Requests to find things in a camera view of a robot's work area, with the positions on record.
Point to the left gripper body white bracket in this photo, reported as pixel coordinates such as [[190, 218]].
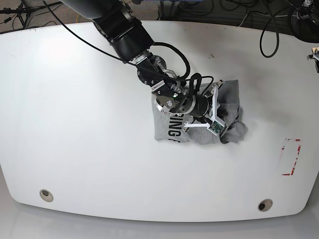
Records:
[[315, 56]]

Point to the red tape marking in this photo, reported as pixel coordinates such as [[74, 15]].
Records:
[[289, 156]]

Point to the right table grommet hole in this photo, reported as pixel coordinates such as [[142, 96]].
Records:
[[265, 205]]

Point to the table grommet hole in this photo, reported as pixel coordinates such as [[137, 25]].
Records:
[[46, 195], [265, 205]]

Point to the grey T-shirt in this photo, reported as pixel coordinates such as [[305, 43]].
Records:
[[169, 126]]

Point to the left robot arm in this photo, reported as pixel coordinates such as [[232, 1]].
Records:
[[302, 22]]

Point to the left table grommet hole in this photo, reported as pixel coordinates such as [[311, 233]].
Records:
[[46, 195]]

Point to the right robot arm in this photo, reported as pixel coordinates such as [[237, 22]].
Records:
[[174, 95]]

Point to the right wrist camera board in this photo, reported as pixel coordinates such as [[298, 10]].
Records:
[[216, 128]]

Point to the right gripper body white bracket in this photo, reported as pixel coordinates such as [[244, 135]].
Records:
[[207, 107]]

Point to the black tripod stand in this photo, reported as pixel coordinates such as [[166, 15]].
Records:
[[23, 12]]

